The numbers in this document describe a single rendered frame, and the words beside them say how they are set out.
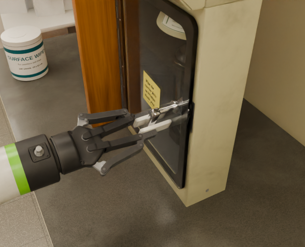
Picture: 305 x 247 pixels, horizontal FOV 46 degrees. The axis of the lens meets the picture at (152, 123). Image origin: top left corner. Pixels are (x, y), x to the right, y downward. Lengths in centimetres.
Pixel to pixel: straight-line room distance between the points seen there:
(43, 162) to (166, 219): 33
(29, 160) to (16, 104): 60
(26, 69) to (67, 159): 69
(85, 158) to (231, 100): 30
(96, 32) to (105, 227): 46
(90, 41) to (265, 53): 52
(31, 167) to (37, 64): 71
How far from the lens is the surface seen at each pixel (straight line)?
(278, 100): 113
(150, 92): 78
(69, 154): 65
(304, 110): 107
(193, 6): 54
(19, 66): 129
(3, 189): 64
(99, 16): 90
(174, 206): 85
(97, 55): 94
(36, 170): 63
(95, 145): 67
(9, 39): 128
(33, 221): 208
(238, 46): 63
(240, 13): 61
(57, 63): 140
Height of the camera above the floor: 161
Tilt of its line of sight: 39 degrees down
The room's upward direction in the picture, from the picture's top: straight up
